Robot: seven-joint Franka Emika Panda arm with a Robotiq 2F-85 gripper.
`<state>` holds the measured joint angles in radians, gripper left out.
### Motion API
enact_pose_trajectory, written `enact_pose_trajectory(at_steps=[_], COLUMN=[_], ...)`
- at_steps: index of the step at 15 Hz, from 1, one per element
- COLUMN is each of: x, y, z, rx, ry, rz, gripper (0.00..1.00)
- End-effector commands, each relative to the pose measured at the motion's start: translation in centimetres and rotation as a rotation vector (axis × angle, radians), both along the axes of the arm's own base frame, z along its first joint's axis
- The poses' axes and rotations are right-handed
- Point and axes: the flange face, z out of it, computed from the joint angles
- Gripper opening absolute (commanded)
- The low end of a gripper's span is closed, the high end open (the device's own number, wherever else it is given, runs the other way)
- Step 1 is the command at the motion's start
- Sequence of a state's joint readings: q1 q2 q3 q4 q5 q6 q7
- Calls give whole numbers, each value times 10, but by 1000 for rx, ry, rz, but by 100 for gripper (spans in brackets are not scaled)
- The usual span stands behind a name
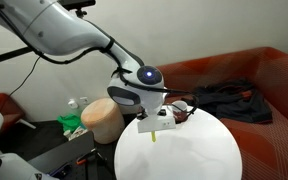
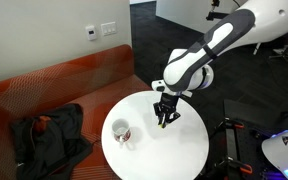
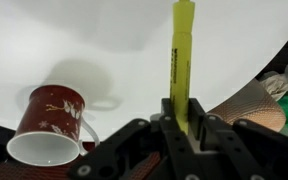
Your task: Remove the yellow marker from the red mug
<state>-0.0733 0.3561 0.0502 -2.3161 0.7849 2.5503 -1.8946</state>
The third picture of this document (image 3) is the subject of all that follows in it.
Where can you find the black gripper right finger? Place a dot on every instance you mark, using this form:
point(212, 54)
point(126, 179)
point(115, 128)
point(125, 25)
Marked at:
point(257, 153)

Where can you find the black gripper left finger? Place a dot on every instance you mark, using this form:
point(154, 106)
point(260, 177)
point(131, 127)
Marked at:
point(144, 153)

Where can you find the red mesh placemat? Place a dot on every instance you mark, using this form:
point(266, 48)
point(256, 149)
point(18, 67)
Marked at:
point(24, 172)

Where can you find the yellow marker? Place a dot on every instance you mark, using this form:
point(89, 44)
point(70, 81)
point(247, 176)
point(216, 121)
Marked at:
point(181, 66)

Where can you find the red mug white inside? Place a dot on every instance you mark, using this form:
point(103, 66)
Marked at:
point(50, 113)

